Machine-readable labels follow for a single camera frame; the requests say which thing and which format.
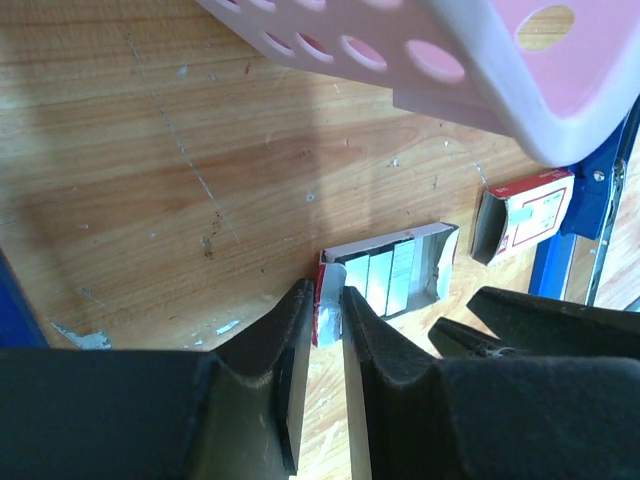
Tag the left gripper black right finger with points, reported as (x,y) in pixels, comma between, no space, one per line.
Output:
(549,391)

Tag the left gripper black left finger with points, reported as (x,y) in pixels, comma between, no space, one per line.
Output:
(234,412)

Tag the silver staple strips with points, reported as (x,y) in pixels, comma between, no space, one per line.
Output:
(396,273)

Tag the red staple box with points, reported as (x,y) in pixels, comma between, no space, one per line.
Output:
(521,214)

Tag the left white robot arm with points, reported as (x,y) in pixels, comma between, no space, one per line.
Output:
(551,392)

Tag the pink plastic basket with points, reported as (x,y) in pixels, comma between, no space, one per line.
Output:
(461,61)

